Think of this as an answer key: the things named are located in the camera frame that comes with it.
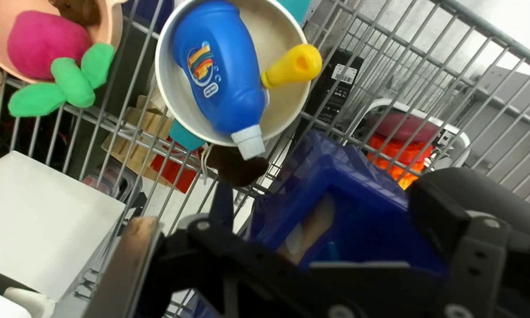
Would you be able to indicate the pink plush radish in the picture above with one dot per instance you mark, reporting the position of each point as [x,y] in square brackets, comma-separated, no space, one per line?
[41,41]

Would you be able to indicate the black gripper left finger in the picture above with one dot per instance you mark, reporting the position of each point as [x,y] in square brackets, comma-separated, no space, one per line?
[126,265]

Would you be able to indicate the white tube frame basket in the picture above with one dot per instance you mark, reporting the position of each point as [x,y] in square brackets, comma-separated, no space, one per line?
[452,138]

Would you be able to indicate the blue plastic bin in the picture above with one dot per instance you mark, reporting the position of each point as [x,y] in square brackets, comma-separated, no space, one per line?
[359,223]

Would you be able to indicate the small yellow toy piece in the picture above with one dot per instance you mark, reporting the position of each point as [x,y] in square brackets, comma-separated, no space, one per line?
[292,64]

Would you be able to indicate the tan roll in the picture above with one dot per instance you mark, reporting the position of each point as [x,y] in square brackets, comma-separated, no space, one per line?
[309,230]

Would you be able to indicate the white bowl with teal rim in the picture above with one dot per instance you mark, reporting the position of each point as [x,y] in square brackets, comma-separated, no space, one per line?
[276,111]

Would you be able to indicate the small white box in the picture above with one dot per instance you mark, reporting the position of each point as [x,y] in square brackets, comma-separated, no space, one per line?
[41,217]

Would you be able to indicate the red cardboard packet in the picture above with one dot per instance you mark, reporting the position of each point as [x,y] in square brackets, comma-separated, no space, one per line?
[173,173]

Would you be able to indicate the black device with white label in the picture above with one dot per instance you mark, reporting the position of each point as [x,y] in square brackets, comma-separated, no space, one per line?
[341,88]

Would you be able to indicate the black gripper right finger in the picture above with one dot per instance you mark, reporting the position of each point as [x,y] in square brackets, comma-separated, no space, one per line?
[470,258]

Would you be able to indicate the brown toy food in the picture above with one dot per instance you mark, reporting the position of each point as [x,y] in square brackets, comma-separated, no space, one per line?
[76,11]

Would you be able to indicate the blue toy detergent bottle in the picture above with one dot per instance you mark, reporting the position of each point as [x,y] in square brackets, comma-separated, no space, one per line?
[223,71]

